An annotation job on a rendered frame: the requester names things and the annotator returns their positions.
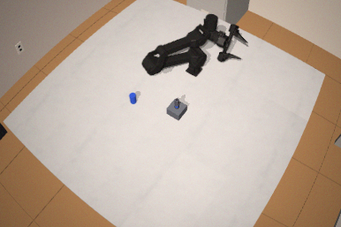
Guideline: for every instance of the blue cylinder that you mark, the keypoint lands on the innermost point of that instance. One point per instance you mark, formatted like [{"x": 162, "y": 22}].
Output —
[{"x": 132, "y": 98}]

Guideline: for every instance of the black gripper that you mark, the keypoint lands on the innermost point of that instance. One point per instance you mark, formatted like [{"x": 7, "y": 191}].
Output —
[{"x": 233, "y": 32}]

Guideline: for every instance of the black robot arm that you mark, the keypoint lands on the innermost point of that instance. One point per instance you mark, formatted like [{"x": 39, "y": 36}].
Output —
[{"x": 194, "y": 56}]

